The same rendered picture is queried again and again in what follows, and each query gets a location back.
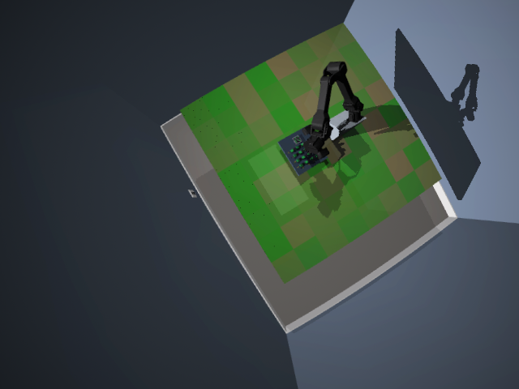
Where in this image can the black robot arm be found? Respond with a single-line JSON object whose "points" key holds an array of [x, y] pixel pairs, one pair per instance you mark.
{"points": [[320, 121]]}

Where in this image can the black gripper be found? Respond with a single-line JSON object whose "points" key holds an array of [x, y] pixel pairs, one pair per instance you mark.
{"points": [[323, 152]]}

